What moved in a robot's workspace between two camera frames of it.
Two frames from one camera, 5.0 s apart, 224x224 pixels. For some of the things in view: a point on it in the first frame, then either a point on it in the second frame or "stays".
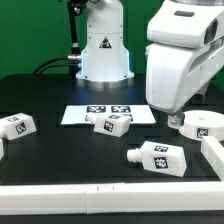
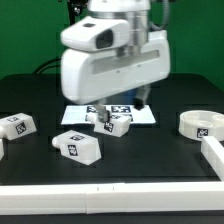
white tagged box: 116,125 stays
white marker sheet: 140,114 stays
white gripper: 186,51 -> 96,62
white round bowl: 202,123 stays
